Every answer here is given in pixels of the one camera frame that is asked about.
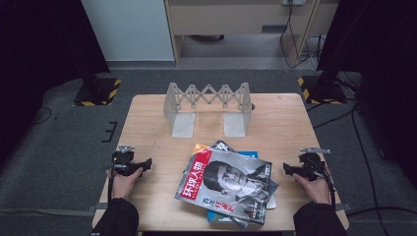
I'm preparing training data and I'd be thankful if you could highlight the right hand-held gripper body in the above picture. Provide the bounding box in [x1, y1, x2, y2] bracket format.
[294, 147, 331, 182]

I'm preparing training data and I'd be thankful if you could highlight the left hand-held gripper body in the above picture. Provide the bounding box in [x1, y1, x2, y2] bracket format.
[111, 145, 146, 178]

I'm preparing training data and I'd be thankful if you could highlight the expandable grey metal book rack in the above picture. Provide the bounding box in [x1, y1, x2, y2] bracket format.
[162, 82, 256, 140]

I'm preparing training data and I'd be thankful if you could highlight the orange-cornered magazine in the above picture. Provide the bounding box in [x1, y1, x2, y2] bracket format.
[191, 143, 211, 155]

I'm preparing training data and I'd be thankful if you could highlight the red label portrait magazine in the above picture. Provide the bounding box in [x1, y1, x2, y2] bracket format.
[174, 147, 273, 227]

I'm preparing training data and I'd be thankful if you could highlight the dark cover magazine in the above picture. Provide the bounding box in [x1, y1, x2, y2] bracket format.
[209, 140, 280, 230]

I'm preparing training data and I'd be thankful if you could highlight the person's left hand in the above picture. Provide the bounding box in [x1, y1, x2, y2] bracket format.
[106, 166, 145, 201]

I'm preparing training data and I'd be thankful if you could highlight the person's right hand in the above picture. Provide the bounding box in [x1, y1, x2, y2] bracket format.
[292, 165, 331, 205]

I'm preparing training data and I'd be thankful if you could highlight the yellow-black striped stand base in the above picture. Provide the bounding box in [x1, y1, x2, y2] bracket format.
[297, 75, 349, 106]
[73, 77, 123, 108]

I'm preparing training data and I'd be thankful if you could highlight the black curtain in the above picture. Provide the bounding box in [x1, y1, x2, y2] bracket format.
[0, 0, 111, 173]
[316, 0, 417, 181]

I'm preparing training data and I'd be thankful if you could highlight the light wooden desk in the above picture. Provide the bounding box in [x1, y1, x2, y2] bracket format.
[163, 0, 340, 69]

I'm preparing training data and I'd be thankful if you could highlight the left hand-held gripper cable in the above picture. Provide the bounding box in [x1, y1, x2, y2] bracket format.
[107, 168, 116, 205]

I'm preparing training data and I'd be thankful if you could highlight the hand-held gripper cable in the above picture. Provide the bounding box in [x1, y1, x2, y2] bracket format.
[107, 168, 116, 205]
[319, 162, 338, 210]

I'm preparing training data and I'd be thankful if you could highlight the right hand-held gripper cable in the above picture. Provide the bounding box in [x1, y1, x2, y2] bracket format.
[319, 162, 338, 210]

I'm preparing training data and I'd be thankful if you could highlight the black floor cable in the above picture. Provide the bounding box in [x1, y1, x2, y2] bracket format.
[345, 206, 417, 218]
[349, 106, 391, 236]
[30, 106, 53, 126]
[307, 99, 359, 130]

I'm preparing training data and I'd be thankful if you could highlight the white cable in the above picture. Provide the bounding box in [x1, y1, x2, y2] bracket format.
[303, 33, 326, 73]

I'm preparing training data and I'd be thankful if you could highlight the black power cable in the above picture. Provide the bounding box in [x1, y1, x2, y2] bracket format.
[279, 3, 312, 70]

